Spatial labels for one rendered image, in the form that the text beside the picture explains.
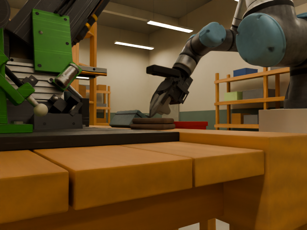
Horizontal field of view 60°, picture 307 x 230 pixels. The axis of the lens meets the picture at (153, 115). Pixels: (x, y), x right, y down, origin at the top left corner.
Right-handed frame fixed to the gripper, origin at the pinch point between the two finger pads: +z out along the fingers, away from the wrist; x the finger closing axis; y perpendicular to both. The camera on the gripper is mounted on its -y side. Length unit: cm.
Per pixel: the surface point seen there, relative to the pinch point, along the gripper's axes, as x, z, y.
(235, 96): 356, -326, 366
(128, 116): 1.6, 5.3, -5.4
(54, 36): 13.6, -3.7, -36.4
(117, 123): 6.2, 8.4, -5.4
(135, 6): 661, -516, 98
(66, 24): 14.9, -10.1, -35.8
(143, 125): -15.2, 10.3, -7.8
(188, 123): 5.7, -9.0, 19.8
